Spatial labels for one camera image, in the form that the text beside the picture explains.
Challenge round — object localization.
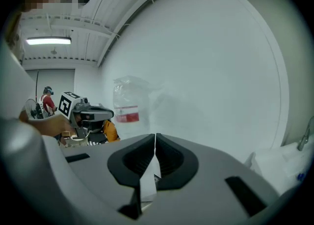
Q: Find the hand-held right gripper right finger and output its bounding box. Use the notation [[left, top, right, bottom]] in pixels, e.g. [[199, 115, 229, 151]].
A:
[[142, 133, 281, 225]]

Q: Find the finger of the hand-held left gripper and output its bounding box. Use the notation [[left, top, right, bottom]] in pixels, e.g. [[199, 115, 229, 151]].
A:
[[85, 105, 115, 121]]

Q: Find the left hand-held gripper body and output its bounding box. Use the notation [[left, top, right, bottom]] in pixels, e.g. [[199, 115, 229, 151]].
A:
[[58, 91, 103, 138]]

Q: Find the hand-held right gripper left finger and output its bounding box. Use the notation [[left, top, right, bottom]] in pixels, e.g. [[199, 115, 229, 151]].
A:
[[61, 133, 157, 225]]

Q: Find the person's left forearm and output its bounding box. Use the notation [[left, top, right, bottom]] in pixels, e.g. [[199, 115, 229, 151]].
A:
[[19, 112, 75, 138]]

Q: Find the orange sofa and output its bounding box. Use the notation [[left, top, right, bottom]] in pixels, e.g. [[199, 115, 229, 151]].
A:
[[101, 119, 122, 143]]

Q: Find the clear plastic zip bag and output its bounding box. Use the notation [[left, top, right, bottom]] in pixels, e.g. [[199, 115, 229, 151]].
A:
[[112, 75, 163, 132]]

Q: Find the person's beige shirt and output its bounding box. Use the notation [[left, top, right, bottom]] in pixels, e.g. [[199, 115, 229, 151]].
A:
[[0, 39, 36, 122]]

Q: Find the ceiling light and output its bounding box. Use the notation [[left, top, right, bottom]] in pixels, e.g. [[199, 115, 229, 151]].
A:
[[26, 36, 72, 46]]

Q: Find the chrome faucet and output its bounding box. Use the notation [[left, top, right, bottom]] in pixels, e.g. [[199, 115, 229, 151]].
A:
[[296, 115, 314, 152]]

